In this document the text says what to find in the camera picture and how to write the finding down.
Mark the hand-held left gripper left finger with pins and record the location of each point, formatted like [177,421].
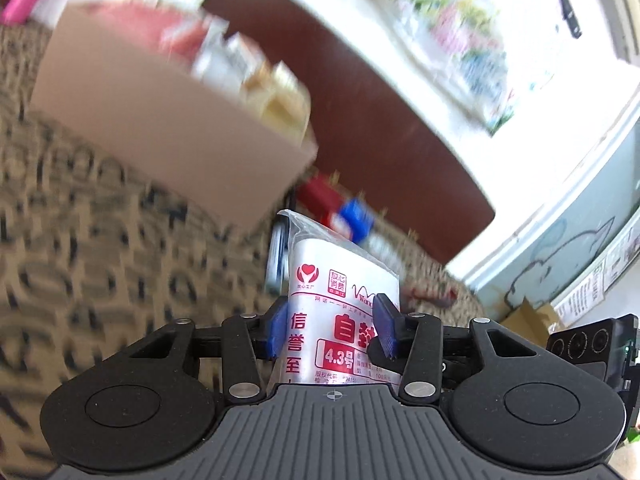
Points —
[277,329]

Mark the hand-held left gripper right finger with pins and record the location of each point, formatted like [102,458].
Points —
[389,327]

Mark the red-printed plastic bag pack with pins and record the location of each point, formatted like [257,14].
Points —
[340,320]

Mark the pink cardboard box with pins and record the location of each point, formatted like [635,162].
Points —
[165,125]

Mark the brown cardboard piece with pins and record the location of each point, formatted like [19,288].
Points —
[532,317]

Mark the blue-white marker pen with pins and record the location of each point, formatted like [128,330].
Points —
[277,255]

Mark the blue square box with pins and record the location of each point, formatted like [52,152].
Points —
[357,217]

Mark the dark red gift box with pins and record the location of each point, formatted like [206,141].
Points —
[320,200]

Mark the brown letter-printed blanket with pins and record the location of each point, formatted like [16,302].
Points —
[100,260]

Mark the dark red wooden headboard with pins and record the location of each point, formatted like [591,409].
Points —
[380,135]

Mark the pale yellow medicine box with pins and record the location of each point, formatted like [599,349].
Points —
[280,105]

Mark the red flat box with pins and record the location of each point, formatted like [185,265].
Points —
[145,30]

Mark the white wall notices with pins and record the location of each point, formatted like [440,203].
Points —
[600,280]

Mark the floral wall poster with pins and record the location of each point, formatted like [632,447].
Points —
[460,35]

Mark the black wall-mounted pen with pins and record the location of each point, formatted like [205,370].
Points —
[569,7]

